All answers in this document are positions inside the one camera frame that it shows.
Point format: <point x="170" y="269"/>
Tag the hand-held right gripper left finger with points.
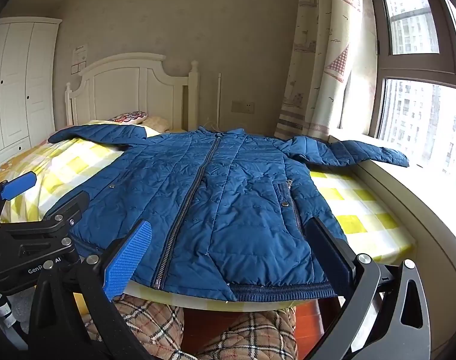
<point x="126" y="260"/>

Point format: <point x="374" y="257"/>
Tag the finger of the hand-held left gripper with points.
<point x="18" y="186"/>
<point x="70" y="206"/>

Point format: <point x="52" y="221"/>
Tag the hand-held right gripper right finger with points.
<point x="331" y="258"/>

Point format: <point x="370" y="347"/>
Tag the blue puffer jacket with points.
<point x="231" y="195"/>

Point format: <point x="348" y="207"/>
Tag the orange floral quilt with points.
<point x="10" y="161"/>

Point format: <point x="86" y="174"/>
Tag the yellow checked bedsheet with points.
<point x="362" y="202"/>

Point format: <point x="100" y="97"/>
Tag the plaid quilted pants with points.
<point x="149" y="322"/>

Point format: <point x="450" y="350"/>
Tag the white wardrobe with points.
<point x="14" y="82"/>

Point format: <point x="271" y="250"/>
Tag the patterned pillow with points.
<point x="128" y="117"/>

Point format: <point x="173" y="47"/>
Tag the white windowsill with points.
<point x="419" y="198"/>

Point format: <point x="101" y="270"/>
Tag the beige pillow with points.
<point x="158" y="123"/>

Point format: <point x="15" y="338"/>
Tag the white bed headboard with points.
<point x="119" y="90"/>

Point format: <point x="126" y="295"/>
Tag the dark framed window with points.
<point x="419" y="120"/>

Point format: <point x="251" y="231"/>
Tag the white pole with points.
<point x="219" y="101"/>

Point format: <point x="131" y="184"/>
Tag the printed cream curtain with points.
<point x="325" y="63"/>

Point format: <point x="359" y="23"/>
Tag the paper wall notice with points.
<point x="80" y="58"/>

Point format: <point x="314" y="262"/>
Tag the wall socket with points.
<point x="243" y="106"/>

